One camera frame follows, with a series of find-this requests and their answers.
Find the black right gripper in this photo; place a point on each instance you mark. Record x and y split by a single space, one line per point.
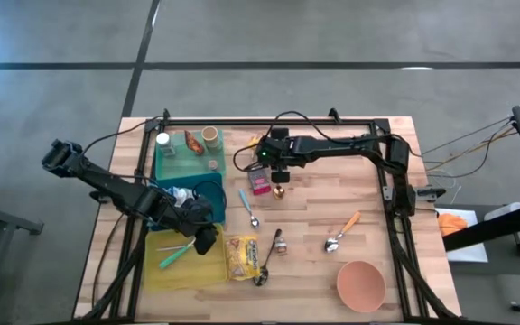
280 151

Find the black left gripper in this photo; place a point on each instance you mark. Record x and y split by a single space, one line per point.
194 214

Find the yellow crinkled snack packet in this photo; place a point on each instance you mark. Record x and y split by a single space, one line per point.
254 142

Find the thin silver spoon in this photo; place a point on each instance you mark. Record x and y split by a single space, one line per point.
169 247

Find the clear snack bag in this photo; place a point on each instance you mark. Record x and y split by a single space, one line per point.
181 195

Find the white-cap spice jar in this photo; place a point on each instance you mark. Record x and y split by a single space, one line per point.
163 137

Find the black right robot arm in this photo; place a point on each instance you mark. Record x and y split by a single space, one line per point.
332 146

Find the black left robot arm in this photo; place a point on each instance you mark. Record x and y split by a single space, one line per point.
115 189

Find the red pink small box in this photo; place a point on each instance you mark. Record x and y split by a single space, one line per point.
259 181

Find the yellow translucent plastic tray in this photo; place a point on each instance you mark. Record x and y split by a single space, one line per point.
188 275

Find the teal plastic tray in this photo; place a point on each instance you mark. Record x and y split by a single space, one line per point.
212 201

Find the yellow Maruchan ramen packet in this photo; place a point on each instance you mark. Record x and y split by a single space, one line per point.
242 259

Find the green translucent plastic tray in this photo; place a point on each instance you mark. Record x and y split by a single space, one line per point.
183 167

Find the salmon pink bowl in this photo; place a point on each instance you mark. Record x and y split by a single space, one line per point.
361 286

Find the orange cloth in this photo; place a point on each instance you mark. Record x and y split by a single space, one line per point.
452 224

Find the white paper sheet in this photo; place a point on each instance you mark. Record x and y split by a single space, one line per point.
467 255

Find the white plastic container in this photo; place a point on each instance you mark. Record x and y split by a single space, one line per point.
504 210

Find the black metal table frame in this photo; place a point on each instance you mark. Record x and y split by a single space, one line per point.
224 122

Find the grey metal bracket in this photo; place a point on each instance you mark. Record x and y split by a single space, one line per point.
387 193

